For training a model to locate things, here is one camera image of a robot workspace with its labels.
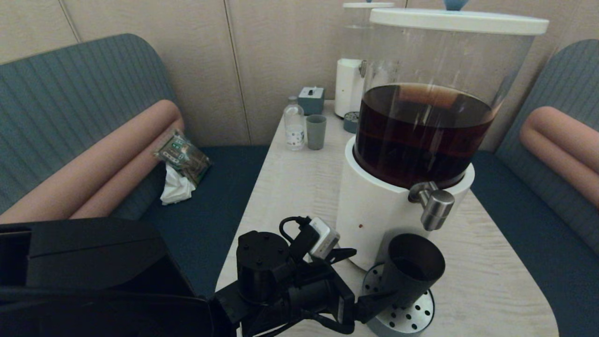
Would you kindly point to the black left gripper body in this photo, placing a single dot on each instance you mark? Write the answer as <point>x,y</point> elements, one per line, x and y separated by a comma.
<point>318,292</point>

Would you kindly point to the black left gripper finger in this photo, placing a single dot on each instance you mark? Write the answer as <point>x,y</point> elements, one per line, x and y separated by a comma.
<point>340,255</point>
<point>372,306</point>

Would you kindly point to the black plastic cup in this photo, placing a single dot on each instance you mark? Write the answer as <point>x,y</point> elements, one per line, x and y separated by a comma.
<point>412,271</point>

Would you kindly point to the metal dispenser tap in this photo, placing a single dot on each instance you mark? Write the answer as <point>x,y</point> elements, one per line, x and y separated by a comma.
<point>437,206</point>

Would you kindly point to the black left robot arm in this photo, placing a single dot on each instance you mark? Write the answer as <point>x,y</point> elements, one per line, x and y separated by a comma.
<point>93,281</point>

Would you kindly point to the grey-green cup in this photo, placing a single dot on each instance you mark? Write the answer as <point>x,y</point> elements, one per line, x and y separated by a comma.
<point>316,132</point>

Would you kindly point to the round grey perforated drip tray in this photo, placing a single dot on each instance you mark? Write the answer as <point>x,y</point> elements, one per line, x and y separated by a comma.
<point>412,320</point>

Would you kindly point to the large tea drink dispenser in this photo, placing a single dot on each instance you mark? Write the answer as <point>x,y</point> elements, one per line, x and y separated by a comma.
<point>374,201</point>

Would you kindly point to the small grey drip tray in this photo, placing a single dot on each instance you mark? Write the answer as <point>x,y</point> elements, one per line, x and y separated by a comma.
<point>350,123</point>

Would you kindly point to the clear plastic bottle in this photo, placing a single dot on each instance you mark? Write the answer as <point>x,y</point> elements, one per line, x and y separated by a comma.
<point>295,125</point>

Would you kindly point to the small grey box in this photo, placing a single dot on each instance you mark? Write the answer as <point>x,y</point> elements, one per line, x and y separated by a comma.
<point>311,101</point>

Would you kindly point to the far empty drink dispenser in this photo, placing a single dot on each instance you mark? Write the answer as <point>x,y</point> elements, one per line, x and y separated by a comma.
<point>348,89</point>

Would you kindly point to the crumpled white tissue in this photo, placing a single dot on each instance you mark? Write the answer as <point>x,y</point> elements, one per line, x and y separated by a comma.
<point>177,188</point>

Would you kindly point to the green snack package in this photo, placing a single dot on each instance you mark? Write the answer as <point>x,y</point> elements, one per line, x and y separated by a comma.
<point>183,156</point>

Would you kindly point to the pink bolster cushion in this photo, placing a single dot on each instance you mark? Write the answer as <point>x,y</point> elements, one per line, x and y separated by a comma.
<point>84,178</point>
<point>561,144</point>

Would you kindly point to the teal bench sofa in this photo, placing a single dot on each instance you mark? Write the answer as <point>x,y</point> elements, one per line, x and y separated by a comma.
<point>571,79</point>
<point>70,93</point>

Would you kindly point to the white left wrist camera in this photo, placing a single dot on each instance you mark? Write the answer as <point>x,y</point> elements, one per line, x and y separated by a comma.
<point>324,238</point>

